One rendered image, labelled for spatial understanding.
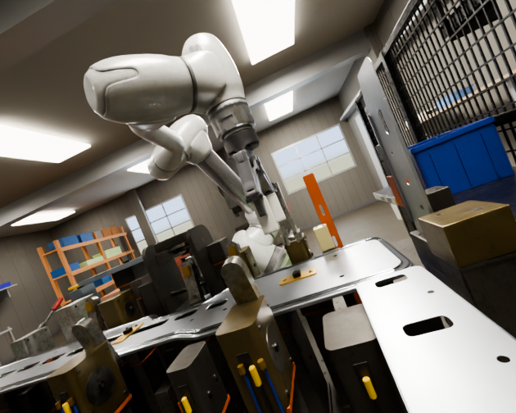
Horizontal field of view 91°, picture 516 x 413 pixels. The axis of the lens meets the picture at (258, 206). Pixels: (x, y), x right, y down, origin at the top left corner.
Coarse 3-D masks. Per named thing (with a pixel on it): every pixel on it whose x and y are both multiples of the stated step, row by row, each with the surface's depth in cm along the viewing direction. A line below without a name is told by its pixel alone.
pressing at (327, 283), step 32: (320, 256) 62; (352, 256) 54; (384, 256) 47; (224, 288) 68; (288, 288) 51; (320, 288) 45; (352, 288) 41; (160, 320) 65; (192, 320) 55; (64, 352) 73; (128, 352) 55; (0, 384) 68
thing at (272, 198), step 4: (268, 196) 61; (272, 196) 61; (276, 196) 61; (268, 200) 61; (272, 200) 61; (276, 200) 61; (272, 204) 61; (276, 204) 61; (272, 208) 61; (276, 208) 61; (280, 208) 61; (276, 212) 61; (280, 212) 61; (276, 216) 61; (280, 216) 61; (284, 216) 61; (276, 220) 61; (280, 220) 61
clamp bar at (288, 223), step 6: (276, 186) 69; (282, 198) 69; (282, 204) 70; (288, 210) 70; (288, 216) 68; (282, 222) 69; (288, 222) 69; (282, 228) 68; (288, 228) 69; (294, 228) 68; (294, 234) 68; (288, 240) 68
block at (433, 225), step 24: (432, 216) 38; (456, 216) 35; (480, 216) 32; (504, 216) 32; (432, 240) 38; (456, 240) 33; (480, 240) 32; (504, 240) 32; (456, 264) 33; (480, 264) 33; (504, 264) 33; (456, 288) 38; (480, 288) 33; (504, 288) 33; (504, 312) 33; (504, 360) 34
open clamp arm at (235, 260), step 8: (232, 256) 40; (224, 264) 38; (232, 264) 38; (240, 264) 38; (224, 272) 39; (232, 272) 38; (240, 272) 38; (248, 272) 40; (224, 280) 39; (232, 280) 39; (240, 280) 39; (248, 280) 39; (232, 288) 39; (240, 288) 39; (248, 288) 39; (256, 288) 40; (240, 296) 40; (248, 296) 39; (256, 296) 39; (240, 304) 40
